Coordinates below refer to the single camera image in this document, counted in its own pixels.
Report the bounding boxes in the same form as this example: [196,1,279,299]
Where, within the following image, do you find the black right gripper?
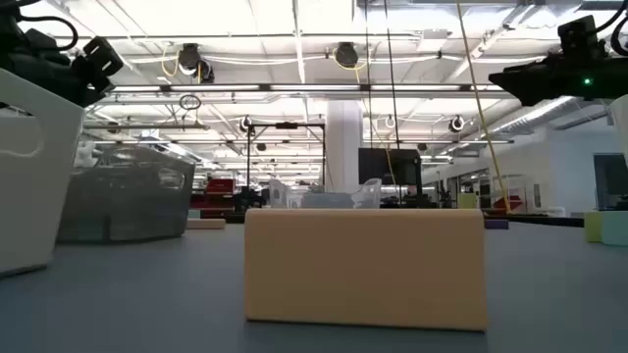
[488,52,628,108]

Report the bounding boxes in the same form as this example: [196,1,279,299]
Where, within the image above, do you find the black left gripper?
[0,27,107,108]

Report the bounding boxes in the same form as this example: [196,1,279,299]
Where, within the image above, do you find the small tan foam block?
[185,218,227,230]

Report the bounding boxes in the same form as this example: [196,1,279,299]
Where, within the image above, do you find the tan cardboard box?
[243,207,490,333]

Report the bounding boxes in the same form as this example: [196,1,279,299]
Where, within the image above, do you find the red arrow sign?
[492,194,524,214]

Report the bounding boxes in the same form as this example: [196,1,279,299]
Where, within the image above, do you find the grey translucent plastic bin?
[55,143,197,245]

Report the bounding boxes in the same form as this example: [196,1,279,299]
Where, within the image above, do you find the yellow-green foam block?
[583,211,603,244]

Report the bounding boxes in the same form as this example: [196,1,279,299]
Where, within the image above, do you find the black monitor screen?
[357,147,423,186]

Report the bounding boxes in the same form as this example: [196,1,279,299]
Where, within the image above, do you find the light teal foam block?
[600,210,628,247]

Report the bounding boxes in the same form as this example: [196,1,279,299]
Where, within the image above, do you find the white building pillar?
[325,100,365,195]

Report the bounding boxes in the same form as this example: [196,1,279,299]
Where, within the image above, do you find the long ceiling light bar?
[105,82,506,94]

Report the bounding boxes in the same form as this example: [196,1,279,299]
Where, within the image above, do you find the red tool cabinet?
[189,177,237,220]

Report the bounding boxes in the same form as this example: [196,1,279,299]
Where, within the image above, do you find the clear plastic bin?
[267,176,384,210]

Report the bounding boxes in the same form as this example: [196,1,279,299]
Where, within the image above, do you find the silver ceiling duct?
[483,95,590,138]

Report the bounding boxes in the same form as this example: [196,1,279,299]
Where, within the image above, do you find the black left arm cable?
[17,14,80,53]

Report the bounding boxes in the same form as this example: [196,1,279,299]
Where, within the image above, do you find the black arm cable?
[593,0,628,58]
[17,14,80,53]

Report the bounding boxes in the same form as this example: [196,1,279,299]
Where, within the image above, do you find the hanging yellow cable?
[455,0,511,215]

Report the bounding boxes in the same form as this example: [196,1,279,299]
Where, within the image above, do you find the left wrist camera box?
[73,35,125,94]

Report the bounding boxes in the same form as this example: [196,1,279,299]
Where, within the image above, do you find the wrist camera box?
[73,35,125,94]
[557,14,607,61]

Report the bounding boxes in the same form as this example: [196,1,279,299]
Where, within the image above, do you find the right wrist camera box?
[557,14,607,61]

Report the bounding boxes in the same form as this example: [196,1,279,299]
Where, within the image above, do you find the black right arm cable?
[593,0,628,58]

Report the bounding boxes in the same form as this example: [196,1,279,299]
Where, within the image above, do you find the white plastic bin with handle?
[0,67,86,278]

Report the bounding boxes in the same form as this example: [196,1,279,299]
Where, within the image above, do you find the hanging black cable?
[364,0,373,149]
[383,0,403,205]

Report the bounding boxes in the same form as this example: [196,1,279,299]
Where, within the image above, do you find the black metal frame rig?
[245,122,327,200]

